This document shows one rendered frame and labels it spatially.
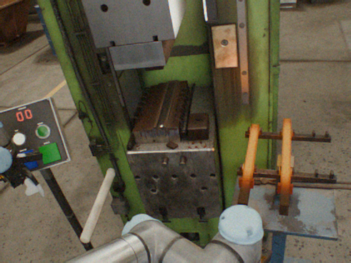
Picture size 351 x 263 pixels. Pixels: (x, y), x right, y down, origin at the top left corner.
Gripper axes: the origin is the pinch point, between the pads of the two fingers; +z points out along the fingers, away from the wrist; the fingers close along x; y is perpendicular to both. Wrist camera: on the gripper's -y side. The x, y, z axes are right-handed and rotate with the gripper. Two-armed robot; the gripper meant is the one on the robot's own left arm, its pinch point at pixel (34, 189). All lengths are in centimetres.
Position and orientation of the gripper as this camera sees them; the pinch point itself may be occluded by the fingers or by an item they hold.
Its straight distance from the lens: 134.8
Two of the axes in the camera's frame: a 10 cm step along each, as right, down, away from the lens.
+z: 1.5, 8.0, 5.8
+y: -5.4, 5.6, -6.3
